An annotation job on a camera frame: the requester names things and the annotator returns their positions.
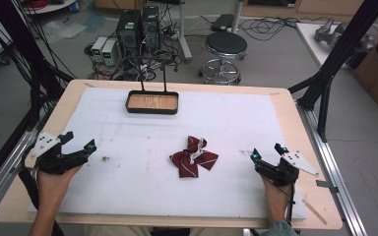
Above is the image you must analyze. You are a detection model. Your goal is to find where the tangle of floor cables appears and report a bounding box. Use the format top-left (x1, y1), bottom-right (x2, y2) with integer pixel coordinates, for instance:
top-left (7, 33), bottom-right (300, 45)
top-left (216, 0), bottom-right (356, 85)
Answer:
top-left (235, 15), bottom-right (334, 43)

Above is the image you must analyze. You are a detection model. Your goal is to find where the black stand with wooden tray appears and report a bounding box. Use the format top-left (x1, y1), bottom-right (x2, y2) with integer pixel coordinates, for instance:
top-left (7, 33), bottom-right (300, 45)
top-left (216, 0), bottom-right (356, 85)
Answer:
top-left (124, 56), bottom-right (180, 116)

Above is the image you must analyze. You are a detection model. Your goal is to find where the person's right hand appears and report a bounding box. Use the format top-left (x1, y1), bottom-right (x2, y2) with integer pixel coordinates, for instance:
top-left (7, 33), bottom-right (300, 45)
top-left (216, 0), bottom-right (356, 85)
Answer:
top-left (261, 176), bottom-right (297, 224)

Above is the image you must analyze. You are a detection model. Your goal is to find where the black computer tower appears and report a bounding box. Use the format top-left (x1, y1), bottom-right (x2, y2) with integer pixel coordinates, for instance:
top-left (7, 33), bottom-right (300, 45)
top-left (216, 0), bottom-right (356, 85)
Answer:
top-left (115, 8), bottom-right (143, 59)
top-left (140, 5), bottom-right (161, 53)

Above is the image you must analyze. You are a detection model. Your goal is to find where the grey metal bracket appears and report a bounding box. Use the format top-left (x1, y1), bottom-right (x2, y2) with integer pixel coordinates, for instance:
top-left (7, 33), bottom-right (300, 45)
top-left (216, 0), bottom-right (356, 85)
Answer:
top-left (315, 179), bottom-right (340, 195)

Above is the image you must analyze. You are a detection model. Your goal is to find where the person's left hand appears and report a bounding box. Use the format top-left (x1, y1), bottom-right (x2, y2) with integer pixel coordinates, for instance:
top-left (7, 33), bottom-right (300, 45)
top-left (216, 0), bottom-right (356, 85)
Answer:
top-left (36, 164), bottom-right (84, 210)

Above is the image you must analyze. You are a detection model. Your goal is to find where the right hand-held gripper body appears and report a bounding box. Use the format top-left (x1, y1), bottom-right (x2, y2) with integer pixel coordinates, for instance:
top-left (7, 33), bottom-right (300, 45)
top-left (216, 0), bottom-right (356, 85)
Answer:
top-left (253, 150), bottom-right (320, 188)

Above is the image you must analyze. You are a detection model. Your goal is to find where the dark red striped bow tie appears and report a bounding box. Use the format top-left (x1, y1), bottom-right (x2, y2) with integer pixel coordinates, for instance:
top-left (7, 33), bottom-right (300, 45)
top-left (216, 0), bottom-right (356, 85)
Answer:
top-left (168, 135), bottom-right (220, 179)

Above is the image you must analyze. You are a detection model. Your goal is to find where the aluminium rail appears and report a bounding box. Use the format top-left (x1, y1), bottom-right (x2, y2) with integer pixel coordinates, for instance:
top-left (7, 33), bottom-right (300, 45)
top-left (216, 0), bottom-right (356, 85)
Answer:
top-left (0, 127), bottom-right (40, 222)
top-left (295, 99), bottom-right (370, 236)

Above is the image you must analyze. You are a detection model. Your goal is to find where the round white table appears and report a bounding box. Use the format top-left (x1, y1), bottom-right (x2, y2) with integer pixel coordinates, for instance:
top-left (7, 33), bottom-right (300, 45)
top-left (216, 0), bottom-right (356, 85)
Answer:
top-left (22, 0), bottom-right (79, 16)

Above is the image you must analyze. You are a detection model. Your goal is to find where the black frame with cable bundle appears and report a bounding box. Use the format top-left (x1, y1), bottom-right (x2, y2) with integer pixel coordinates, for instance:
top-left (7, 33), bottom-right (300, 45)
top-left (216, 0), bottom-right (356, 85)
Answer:
top-left (0, 0), bottom-right (77, 195)

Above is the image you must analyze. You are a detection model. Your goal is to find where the black metal frame stand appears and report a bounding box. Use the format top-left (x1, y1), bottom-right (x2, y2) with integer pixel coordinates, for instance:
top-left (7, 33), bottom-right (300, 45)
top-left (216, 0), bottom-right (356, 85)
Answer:
top-left (287, 0), bottom-right (378, 144)

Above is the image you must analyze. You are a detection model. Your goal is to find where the black flat box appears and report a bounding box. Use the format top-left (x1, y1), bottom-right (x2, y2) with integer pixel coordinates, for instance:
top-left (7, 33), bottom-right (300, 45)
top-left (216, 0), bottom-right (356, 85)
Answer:
top-left (210, 13), bottom-right (236, 33)

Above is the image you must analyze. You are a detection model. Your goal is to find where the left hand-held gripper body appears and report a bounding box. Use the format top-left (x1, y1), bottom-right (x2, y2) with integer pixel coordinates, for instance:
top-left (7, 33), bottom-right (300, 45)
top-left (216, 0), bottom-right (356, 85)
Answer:
top-left (31, 131), bottom-right (91, 175)

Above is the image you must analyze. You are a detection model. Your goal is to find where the white power supply unit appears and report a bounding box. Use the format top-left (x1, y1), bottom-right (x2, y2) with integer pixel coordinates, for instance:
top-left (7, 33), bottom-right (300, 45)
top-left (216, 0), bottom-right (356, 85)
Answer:
top-left (90, 35), bottom-right (109, 64)
top-left (100, 39), bottom-right (119, 67)

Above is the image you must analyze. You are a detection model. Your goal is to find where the white side table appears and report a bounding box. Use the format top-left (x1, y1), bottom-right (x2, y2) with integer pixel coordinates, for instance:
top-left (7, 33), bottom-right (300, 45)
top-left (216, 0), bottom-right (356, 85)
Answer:
top-left (295, 21), bottom-right (378, 71)

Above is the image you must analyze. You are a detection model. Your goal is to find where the grey desk leg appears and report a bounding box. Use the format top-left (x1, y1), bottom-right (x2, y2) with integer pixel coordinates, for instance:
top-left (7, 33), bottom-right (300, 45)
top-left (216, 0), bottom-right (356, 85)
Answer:
top-left (176, 0), bottom-right (194, 64)

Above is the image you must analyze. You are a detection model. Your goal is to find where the thin wooden stick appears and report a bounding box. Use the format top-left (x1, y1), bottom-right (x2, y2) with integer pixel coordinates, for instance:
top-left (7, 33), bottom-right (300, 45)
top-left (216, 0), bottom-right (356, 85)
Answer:
top-left (301, 198), bottom-right (329, 226)

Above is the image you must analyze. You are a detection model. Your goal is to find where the black round stool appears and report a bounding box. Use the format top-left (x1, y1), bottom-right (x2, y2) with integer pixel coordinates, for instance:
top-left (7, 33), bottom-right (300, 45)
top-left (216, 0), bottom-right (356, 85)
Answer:
top-left (198, 30), bottom-right (249, 86)

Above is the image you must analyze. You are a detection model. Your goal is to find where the white foam mat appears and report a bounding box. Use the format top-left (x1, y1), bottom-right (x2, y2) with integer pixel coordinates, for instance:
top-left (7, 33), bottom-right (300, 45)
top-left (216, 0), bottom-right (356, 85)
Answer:
top-left (28, 86), bottom-right (308, 220)

